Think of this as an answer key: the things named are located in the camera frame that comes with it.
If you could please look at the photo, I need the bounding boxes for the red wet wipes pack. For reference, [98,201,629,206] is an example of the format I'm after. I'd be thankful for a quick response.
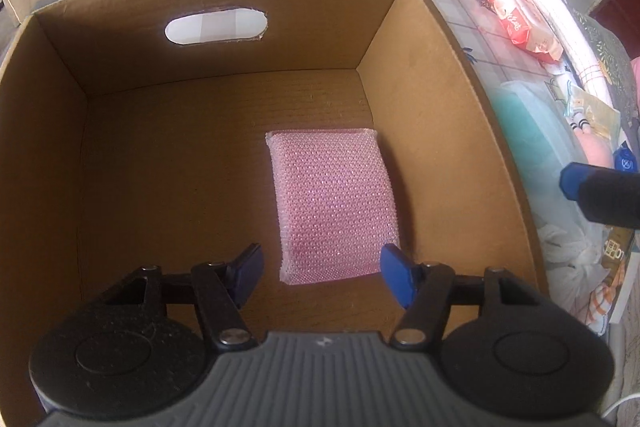
[487,0,563,64]

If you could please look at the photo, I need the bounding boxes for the gold tissue pack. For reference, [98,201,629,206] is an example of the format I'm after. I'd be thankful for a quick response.
[601,227,634,280]

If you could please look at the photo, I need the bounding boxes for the white tied plastic bag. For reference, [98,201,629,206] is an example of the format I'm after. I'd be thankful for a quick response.
[488,81,606,312]

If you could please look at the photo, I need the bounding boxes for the white rolled blanket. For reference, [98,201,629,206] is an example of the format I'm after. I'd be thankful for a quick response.
[529,0,614,107]

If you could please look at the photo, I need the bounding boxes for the pink plush pig toy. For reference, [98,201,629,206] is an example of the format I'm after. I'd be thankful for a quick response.
[574,128,614,169]

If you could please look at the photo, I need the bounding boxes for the orange striped towel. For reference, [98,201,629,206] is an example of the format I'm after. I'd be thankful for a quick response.
[576,282,620,336]

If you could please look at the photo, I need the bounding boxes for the pink scrubbing sponge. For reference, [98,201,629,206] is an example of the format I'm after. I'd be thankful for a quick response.
[266,128,399,285]

